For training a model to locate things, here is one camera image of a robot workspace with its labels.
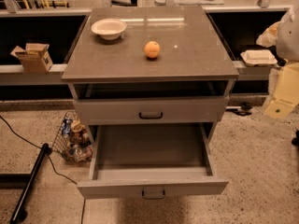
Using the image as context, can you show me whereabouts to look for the white foam clamshell container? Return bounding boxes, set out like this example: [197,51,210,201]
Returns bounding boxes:
[240,49,278,66]

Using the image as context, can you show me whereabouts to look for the black metal stand leg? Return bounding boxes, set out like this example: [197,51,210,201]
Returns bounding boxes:
[0,143,52,224]

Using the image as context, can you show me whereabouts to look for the closed grey drawer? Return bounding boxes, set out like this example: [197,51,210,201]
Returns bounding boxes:
[74,97,228,125]

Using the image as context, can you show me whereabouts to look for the orange fruit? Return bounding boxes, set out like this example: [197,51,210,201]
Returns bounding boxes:
[144,41,160,59]

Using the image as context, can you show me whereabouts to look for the open grey drawer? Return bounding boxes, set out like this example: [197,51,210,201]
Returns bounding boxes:
[78,123,228,200]

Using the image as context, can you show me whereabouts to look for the wire basket with items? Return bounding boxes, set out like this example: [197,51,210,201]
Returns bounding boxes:
[52,111,93,162]

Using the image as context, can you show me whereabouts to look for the grey drawer cabinet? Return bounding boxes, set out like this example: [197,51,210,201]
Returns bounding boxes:
[62,7,238,138]

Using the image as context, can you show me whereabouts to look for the black floor cable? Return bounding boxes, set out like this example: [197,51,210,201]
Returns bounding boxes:
[0,115,87,224]

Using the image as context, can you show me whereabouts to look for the open cardboard box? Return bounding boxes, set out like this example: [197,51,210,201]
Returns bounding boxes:
[10,43,53,74]

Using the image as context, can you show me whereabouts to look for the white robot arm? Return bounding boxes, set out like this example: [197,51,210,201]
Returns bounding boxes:
[256,7,299,119]

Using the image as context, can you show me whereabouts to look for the white paper bowl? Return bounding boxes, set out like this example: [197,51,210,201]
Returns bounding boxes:
[91,19,127,40]

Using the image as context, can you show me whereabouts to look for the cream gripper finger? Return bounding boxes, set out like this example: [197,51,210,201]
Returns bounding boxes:
[264,63,299,119]

